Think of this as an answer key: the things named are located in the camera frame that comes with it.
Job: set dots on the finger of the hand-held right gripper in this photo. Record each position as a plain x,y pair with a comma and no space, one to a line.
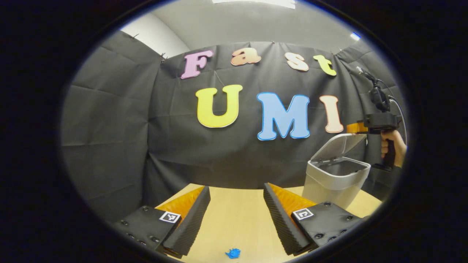
356,128

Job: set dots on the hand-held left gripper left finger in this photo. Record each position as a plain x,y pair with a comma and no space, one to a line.
190,226

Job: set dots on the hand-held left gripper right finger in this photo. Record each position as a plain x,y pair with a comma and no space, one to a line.
281,223

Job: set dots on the blue paper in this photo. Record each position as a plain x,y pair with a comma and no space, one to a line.
233,253

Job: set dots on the white desktop garbage bin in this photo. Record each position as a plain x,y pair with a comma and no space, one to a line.
329,186

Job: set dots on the wooden desktop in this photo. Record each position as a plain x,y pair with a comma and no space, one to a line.
237,219

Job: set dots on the small ceiling light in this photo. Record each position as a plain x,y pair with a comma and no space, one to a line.
355,36

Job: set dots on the black backdrop cloth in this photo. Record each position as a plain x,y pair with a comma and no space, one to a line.
109,128

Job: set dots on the large ceiling light panel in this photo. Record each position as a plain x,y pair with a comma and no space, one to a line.
256,3

